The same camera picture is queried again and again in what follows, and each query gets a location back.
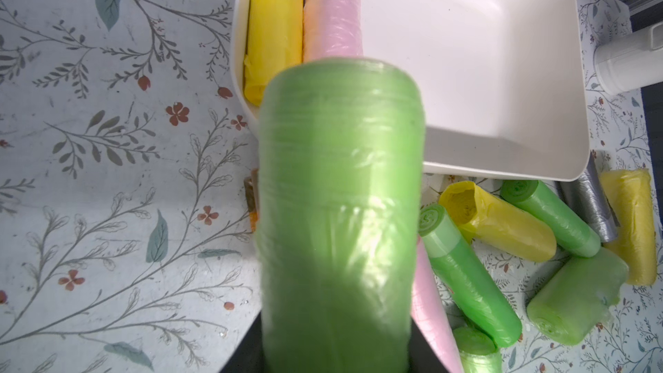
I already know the yellow roll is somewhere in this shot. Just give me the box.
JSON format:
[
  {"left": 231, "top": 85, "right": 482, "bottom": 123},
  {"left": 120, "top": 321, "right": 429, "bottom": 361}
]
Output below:
[
  {"left": 439, "top": 181, "right": 557, "bottom": 262},
  {"left": 243, "top": 0, "right": 304, "bottom": 106},
  {"left": 599, "top": 169, "right": 657, "bottom": 287}
]

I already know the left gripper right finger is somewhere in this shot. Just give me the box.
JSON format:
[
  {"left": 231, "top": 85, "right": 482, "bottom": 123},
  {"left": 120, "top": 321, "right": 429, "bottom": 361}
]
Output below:
[{"left": 409, "top": 319, "right": 448, "bottom": 373}]

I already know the dark green roll upper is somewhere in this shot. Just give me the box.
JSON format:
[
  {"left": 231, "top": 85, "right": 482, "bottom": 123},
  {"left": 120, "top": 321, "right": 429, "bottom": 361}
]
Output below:
[{"left": 500, "top": 180, "right": 601, "bottom": 257}]

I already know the white plastic storage box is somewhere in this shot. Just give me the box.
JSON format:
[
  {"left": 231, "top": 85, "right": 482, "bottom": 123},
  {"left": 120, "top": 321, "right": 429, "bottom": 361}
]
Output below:
[{"left": 230, "top": 0, "right": 592, "bottom": 182}]

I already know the orange trash bag roll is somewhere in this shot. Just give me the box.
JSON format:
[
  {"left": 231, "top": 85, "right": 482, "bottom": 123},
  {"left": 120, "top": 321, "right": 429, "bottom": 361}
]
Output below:
[{"left": 243, "top": 169, "right": 259, "bottom": 232}]

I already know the light green roll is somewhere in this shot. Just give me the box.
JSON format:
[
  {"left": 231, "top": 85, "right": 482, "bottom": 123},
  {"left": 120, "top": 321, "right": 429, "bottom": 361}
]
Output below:
[
  {"left": 256, "top": 58, "right": 426, "bottom": 372},
  {"left": 452, "top": 326, "right": 502, "bottom": 373},
  {"left": 527, "top": 248, "right": 628, "bottom": 346}
]

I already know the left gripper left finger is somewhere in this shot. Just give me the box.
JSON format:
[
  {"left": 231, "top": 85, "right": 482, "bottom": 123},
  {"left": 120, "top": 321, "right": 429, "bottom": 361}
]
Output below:
[{"left": 219, "top": 315, "right": 264, "bottom": 373}]

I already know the dark green roll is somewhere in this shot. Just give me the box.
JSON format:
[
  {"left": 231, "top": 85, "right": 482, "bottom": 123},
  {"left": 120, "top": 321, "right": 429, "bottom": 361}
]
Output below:
[
  {"left": 500, "top": 180, "right": 601, "bottom": 257},
  {"left": 418, "top": 204, "right": 522, "bottom": 348}
]

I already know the pink roll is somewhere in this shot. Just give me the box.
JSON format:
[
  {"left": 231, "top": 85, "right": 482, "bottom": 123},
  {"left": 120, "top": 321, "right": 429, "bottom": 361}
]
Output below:
[
  {"left": 303, "top": 0, "right": 364, "bottom": 62},
  {"left": 411, "top": 238, "right": 464, "bottom": 372}
]

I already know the grey trash bag roll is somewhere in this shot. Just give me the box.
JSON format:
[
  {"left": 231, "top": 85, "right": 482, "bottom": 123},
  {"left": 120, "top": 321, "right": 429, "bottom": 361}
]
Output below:
[{"left": 556, "top": 154, "right": 620, "bottom": 243}]

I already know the dark green roll centre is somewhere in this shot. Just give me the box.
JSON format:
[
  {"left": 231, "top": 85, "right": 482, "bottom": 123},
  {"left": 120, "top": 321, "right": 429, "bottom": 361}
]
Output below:
[{"left": 418, "top": 204, "right": 522, "bottom": 348}]

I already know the floral table mat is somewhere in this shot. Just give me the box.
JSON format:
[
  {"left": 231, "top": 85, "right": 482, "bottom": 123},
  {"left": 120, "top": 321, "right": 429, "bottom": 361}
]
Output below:
[{"left": 1, "top": 0, "right": 652, "bottom": 372}]

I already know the white pen cup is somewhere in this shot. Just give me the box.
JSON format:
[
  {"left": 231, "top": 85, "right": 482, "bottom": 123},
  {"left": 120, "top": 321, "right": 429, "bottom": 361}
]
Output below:
[{"left": 594, "top": 22, "right": 663, "bottom": 96}]

